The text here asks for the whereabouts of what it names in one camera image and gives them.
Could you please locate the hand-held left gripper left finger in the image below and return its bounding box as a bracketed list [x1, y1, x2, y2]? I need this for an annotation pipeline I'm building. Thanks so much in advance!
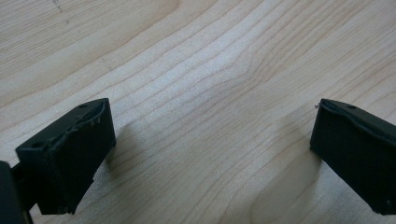
[15, 97, 117, 216]

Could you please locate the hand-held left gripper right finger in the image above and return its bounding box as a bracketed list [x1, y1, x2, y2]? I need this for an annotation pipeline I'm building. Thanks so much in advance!
[309, 98, 396, 217]

